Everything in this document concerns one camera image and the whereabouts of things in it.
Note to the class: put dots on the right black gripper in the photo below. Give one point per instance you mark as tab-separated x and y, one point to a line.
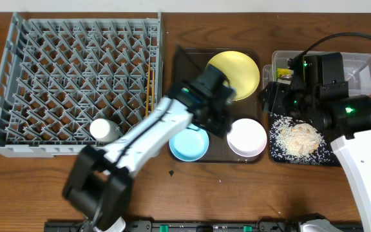
275	92

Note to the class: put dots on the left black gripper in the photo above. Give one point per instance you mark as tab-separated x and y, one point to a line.
218	120

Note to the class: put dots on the green snack wrapper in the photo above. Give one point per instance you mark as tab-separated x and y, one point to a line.
284	73

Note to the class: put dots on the light blue bowl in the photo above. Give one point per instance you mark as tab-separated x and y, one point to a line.
190	144

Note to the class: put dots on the white bowl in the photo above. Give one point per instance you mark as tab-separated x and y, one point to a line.
247	137

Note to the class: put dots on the small white cup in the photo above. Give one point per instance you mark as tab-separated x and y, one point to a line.
104	130

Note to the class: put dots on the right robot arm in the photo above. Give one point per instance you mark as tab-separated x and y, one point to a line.
319	95

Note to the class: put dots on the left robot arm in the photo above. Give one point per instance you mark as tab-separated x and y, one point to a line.
101	180

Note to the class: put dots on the black waste tray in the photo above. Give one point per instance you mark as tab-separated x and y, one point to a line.
279	154

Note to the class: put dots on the spilled rice food waste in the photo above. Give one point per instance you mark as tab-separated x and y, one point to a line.
296	140

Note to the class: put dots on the grey plastic dishwasher rack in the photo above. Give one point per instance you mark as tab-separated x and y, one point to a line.
58	75

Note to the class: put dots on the dark brown serving tray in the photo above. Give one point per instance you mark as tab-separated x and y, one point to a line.
187	64

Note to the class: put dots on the yellow round plate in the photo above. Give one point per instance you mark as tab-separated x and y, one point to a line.
241	71

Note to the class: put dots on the clear plastic bin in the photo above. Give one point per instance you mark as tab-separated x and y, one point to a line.
357	70

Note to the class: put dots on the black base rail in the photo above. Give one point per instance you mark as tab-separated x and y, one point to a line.
147	226

